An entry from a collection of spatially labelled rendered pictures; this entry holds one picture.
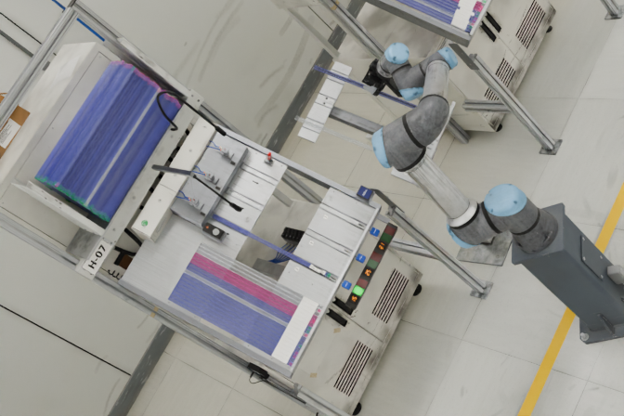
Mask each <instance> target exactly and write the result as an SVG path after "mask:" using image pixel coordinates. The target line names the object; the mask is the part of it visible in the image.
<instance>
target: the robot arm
mask: <svg viewBox="0 0 624 416"><path fill-rule="evenodd" d="M409 54H410V52H409V50H408V48H407V47H406V46H405V45H404V44H402V43H393V44H391V45H390V46H389V47H388V48H387V49H386V50H385V52H384V54H383V56H382V57H381V58H380V60H378V59H377V58H376V59H375V60H374V61H373V62H372V63H371V64H370V66H369V67H370V68H369V70H368V72H367V74H366V75H365V77H364V79H363V80H362V83H364V84H366V85H368V86H365V85H364V86H363V88H364V89H366V90H367V91H369V92H370V93H371V95H372V96H374V97H377V96H378V95H379V94H380V92H381V91H383V90H384V87H385V86H386V85H387V86H388V87H389V88H390V89H391V90H392V91H393V92H394V93H395V94H396V95H397V96H398V97H399V98H404V99H405V100H406V101H412V100H413V99H416V98H418V97H420V96H421V95H422V99H421V100H420V101H419V104H418V106H417V107H415V108H414V109H413V110H410V111H409V112H407V113H406V114H404V115H402V116H401V117H399V118H397V119H396V120H394V121H393V122H391V123H389V124H388V125H386V126H383V127H382V128H381V129H380V130H378V131H377V132H375V133H374V134H373V136H372V139H371V144H372V147H373V151H374V153H375V156H376V158H377V159H378V161H379V163H380V164H381V165H382V166H383V167H384V168H391V167H392V166H394V167H395V168H396V169H397V170H398V172H400V173H405V172H406V173H407V174H408V175H409V177H410V178H411V179H412V180H413V181H414V182H415V183H416V184H417V185H418V186H419V187H420V188H421V189H422V190H423V191H424V193H425V194H426V195H427V196H428V197H429V198H430V199H431V200H432V201H433V202H434V203H435V204H436V205H437V206H438V207H439V209H440V210H441V211H442V212H443V213H444V214H445V215H446V216H447V217H446V220H447V230H448V234H449V235H450V236H451V238H452V239H453V240H454V241H455V242H456V243H457V244H458V245H460V246H461V247H462V248H466V249H468V248H472V247H474V246H477V245H479V244H480V243H482V242H484V241H487V240H489V239H491V238H493V237H495V236H497V235H499V234H501V233H502V232H504V231H506V230H509V231H510V232H511V233H512V236H513V240H514V242H515V244H516V245H517V246H518V247H519V248H520V249H521V250H522V251H524V252H526V253H537V252H540V251H542V250H544V249H545V248H547V247H548V246H549V245H550V244H551V243H552V242H553V240H554V239H555V237H556V235H557V231H558V223H557V220H556V219H555V217H554V216H553V215H552V214H551V213H549V212H548V211H545V210H542V209H540V208H538V207H537V206H536V205H535V204H534V203H533V202H532V201H531V200H530V199H529V198H528V197H527V196H526V194H525V193H524V192H523V191H522V190H521V189H519V188H518V187H516V186H515V185H512V184H500V185H498V186H496V187H494V188H492V189H491V190H490V191H489V194H487V195H486V197H485V199H484V201H482V202H480V203H477V202H476V200H475V199H473V198H466V197H465V196H464V195H463V194H462V192H461V191H460V190H459V189H458V188H457V187H456V186H455V185H454V184H453V183H452V181H451V180H450V179H449V178H448V177H447V176H446V175H445V174H444V173H443V171H442V170H441V169H440V168H439V167H438V166H437V165H436V164H435V163H434V161H433V160H432V159H431V158H430V157H429V156H428V155H427V154H426V151H427V148H426V147H427V146H428V145H430V144H431V143H433V142H434V141H435V140H436V139H437V137H438V136H439V135H440V133H441V132H442V130H443V129H444V127H445V125H446V123H447V120H448V117H449V103H448V101H447V99H448V88H449V71H450V70H453V68H454V67H456V66H457V65H458V60H457V58H456V56H455V54H454V53H453V51H452V50H451V49H450V48H449V47H444V48H442V49H440V50H437V52H435V53H434V54H433V55H431V56H430V57H428V58H426V59H424V60H423V61H421V62H420V63H418V64H417V65H415V66H413V67H411V65H410V62H409V60H408V58H409ZM365 81H366V82H365ZM423 87H424V88H423Z"/></svg>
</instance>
